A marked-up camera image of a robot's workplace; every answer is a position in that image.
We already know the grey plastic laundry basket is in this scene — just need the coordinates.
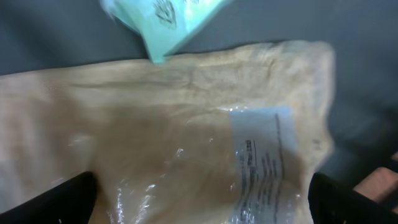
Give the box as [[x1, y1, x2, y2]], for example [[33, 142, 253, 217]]
[[1, 1, 397, 188]]

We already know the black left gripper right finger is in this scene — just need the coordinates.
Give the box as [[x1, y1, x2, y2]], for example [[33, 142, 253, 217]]
[[308, 172, 397, 224]]

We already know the beige snack bag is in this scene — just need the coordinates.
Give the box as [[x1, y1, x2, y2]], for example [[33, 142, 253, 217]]
[[1, 40, 335, 223]]

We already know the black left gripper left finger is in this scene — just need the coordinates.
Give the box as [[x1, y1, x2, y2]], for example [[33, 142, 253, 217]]
[[1, 172, 98, 224]]

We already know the light teal snack packet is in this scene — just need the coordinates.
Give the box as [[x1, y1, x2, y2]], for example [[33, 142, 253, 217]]
[[100, 0, 231, 64]]

